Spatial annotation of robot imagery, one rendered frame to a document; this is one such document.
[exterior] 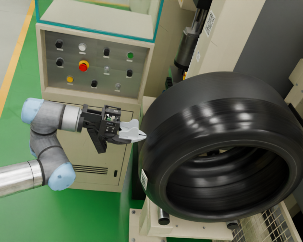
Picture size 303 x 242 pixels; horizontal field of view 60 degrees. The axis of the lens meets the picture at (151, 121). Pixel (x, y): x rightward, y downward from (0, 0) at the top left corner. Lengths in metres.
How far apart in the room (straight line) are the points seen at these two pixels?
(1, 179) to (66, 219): 1.35
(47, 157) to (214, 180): 0.74
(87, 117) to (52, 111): 0.10
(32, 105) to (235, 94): 0.56
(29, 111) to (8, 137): 1.81
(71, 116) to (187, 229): 0.70
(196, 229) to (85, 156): 0.95
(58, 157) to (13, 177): 0.12
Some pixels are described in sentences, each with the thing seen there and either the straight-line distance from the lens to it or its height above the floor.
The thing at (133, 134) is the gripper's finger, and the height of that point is 1.26.
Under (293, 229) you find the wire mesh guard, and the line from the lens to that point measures 1.18.
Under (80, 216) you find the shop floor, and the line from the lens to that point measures 2.07.
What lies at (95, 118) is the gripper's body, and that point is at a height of 1.30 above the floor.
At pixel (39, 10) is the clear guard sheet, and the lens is 1.36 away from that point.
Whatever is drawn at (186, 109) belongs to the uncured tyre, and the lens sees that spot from 0.75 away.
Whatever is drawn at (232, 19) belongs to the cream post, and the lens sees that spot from 0.96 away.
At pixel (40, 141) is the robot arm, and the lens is 0.83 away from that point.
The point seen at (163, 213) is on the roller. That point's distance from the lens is 1.06.
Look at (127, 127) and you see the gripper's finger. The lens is 0.83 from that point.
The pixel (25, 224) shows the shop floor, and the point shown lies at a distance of 2.08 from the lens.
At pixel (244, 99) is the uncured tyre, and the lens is 0.77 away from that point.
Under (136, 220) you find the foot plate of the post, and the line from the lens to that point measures 2.07.
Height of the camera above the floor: 1.82
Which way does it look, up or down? 40 degrees down
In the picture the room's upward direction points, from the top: 15 degrees clockwise
